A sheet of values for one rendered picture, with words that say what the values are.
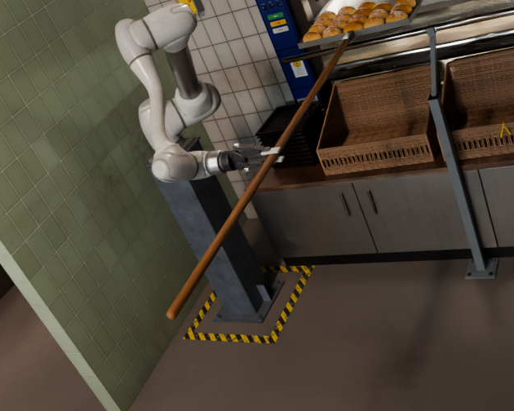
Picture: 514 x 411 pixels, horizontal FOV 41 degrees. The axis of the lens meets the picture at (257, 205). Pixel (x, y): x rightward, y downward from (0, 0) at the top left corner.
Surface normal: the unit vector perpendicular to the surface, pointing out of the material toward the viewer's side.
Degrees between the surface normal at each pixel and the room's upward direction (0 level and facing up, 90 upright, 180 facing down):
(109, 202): 90
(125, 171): 90
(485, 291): 0
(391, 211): 90
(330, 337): 0
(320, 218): 90
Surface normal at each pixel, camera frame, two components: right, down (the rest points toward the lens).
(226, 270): -0.40, 0.60
